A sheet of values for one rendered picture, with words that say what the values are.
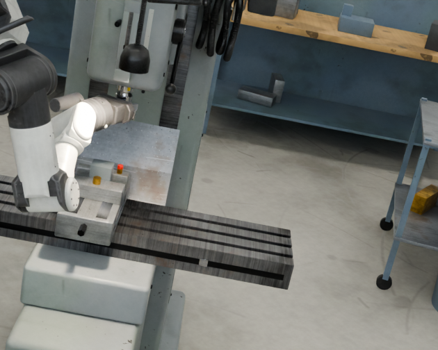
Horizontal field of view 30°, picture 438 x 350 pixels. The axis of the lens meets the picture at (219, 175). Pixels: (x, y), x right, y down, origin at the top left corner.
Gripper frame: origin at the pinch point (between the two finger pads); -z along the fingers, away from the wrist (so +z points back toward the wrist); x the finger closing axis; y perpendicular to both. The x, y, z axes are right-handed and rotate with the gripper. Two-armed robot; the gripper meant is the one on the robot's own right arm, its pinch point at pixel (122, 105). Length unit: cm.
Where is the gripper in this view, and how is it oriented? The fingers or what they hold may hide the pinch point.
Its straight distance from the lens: 225.9
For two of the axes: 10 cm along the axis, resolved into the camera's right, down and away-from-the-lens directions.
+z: -4.5, 2.5, -8.6
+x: -8.7, -3.3, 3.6
